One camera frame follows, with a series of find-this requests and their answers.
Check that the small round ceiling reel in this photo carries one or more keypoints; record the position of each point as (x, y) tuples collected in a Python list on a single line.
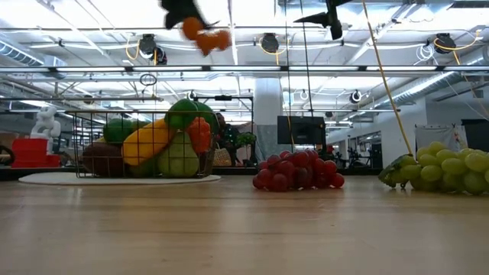
[(356, 96), (191, 95)]

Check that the woven wicker basket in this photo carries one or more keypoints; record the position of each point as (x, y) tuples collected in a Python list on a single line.
[(222, 157)]

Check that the black cabinet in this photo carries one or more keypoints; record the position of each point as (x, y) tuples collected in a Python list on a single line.
[(477, 133)]

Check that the white hanging sheet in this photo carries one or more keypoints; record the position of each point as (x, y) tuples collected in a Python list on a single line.
[(439, 137)]

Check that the dark red apple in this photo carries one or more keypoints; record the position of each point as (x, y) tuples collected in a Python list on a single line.
[(102, 158)]

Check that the dark flat monitor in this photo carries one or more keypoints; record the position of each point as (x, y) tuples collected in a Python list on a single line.
[(302, 130)]

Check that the orange bell pepper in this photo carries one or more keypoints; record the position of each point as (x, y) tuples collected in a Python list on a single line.
[(199, 133)]

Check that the red grape bunch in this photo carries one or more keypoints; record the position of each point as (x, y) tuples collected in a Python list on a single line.
[(298, 172)]

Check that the red stacked boxes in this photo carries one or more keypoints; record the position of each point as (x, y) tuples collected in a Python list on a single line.
[(28, 153)]

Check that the white robot figure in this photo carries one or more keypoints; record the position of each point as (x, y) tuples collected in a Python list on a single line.
[(46, 124)]

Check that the potted green plant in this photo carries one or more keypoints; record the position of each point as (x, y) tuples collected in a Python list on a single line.
[(246, 139)]

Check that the white round plate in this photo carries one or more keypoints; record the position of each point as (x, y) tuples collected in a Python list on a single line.
[(49, 178)]

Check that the green pear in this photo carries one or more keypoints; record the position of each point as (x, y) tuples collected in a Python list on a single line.
[(179, 158)]

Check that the green grape bunch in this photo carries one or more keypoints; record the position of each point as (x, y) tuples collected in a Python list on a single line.
[(443, 168)]

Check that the yellow orange mango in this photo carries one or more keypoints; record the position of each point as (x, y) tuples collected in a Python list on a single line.
[(147, 143)]

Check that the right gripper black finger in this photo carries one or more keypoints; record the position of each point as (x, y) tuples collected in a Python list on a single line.
[(315, 18)]

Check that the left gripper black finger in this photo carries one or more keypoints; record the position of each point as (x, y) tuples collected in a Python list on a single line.
[(181, 11)]

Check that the person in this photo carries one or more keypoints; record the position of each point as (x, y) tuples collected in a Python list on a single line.
[(227, 137)]

